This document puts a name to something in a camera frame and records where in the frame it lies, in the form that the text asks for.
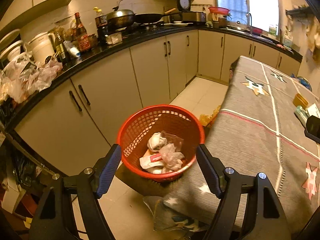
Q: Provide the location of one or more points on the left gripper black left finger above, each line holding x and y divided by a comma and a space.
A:
54, 216

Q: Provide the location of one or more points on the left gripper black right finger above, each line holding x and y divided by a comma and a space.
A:
264, 215

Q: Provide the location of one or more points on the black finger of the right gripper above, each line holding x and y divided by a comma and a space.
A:
312, 129

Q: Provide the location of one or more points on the white tissue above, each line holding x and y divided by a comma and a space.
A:
156, 142

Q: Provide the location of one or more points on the black kitchen countertop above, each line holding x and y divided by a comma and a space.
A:
11, 116

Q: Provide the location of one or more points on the round white kitchen scale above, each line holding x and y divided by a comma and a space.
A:
183, 5

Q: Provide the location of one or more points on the teal white drink carton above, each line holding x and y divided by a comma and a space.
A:
301, 114

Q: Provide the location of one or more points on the yellow tape roll holder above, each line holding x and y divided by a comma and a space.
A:
299, 100

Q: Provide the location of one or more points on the blue plastic bag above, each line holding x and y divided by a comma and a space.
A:
303, 81

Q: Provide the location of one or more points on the grey patterned tablecloth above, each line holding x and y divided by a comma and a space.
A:
256, 130

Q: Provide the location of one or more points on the beige base cabinets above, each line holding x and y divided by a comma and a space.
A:
76, 122

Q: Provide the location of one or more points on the chrome sink faucet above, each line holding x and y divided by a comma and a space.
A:
249, 22

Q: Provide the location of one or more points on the red plastic mesh basket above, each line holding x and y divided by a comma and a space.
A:
181, 129

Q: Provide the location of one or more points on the crumpled plastic bags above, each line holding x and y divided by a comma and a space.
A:
22, 77

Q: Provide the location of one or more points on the red plastic basin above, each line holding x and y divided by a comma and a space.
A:
219, 10

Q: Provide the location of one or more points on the white rice cooker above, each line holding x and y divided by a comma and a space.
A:
42, 46

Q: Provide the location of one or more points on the dark soy sauce bottle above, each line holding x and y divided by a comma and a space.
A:
81, 34

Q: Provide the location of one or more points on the black frying pan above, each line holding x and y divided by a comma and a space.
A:
149, 18

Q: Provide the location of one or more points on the steel wok with lid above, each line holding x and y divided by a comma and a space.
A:
118, 19

